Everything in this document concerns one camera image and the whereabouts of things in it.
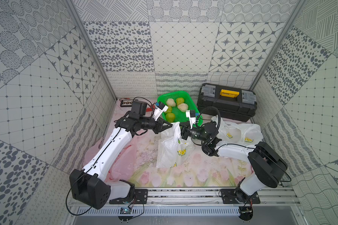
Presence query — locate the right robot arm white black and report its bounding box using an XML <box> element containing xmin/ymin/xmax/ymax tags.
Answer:
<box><xmin>179</xmin><ymin>122</ymin><xmax>288</xmax><ymax>203</ymax></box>

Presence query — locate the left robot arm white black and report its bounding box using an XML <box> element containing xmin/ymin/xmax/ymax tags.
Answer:
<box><xmin>69</xmin><ymin>100</ymin><xmax>172</xmax><ymax>210</ymax></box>

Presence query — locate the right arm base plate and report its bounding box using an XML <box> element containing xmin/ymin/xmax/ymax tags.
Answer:
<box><xmin>219</xmin><ymin>188</ymin><xmax>261</xmax><ymax>204</ymax></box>

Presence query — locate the green pear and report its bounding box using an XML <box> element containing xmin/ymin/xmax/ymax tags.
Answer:
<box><xmin>165</xmin><ymin>113</ymin><xmax>176</xmax><ymax>123</ymax></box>
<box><xmin>176</xmin><ymin>98</ymin><xmax>185</xmax><ymax>106</ymax></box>
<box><xmin>165</xmin><ymin>106</ymin><xmax>172</xmax><ymax>113</ymax></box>

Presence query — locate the black screw bit case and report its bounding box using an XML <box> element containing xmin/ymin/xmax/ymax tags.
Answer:
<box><xmin>120</xmin><ymin>99</ymin><xmax>133</xmax><ymax>107</ymax></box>

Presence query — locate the aluminium front rail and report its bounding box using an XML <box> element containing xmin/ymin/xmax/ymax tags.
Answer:
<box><xmin>69</xmin><ymin>187</ymin><xmax>300</xmax><ymax>207</ymax></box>

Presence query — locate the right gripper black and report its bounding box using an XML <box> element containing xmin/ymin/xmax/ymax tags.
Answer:
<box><xmin>170</xmin><ymin>121</ymin><xmax>209</xmax><ymax>143</ymax></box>

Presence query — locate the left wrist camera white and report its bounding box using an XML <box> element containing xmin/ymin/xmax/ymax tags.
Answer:
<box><xmin>153</xmin><ymin>102</ymin><xmax>168</xmax><ymax>121</ymax></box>

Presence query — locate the green pear top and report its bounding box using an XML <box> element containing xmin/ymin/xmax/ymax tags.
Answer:
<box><xmin>176</xmin><ymin>98</ymin><xmax>185</xmax><ymax>106</ymax></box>

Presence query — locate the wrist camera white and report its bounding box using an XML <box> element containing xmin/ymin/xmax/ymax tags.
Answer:
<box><xmin>153</xmin><ymin>102</ymin><xmax>168</xmax><ymax>121</ymax></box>
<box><xmin>186</xmin><ymin>110</ymin><xmax>200</xmax><ymax>129</ymax></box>

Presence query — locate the pink plastic bag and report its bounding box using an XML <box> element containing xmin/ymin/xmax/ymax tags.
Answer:
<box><xmin>83</xmin><ymin>137</ymin><xmax>138</xmax><ymax>183</ymax></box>

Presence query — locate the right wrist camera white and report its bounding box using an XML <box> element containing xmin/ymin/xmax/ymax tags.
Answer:
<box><xmin>186</xmin><ymin>110</ymin><xmax>200</xmax><ymax>129</ymax></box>

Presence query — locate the lemon print plastic bag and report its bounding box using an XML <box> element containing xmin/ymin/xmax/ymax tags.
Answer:
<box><xmin>156</xmin><ymin>122</ymin><xmax>195</xmax><ymax>168</ymax></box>

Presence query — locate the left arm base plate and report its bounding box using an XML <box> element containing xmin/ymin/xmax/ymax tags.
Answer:
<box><xmin>109</xmin><ymin>188</ymin><xmax>148</xmax><ymax>204</ymax></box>

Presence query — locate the black toolbox yellow handle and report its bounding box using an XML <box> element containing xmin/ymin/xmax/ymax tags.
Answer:
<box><xmin>197</xmin><ymin>83</ymin><xmax>257</xmax><ymax>122</ymax></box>

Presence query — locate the green plastic basket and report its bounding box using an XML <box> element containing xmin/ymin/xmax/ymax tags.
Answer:
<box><xmin>157</xmin><ymin>91</ymin><xmax>200</xmax><ymax>122</ymax></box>

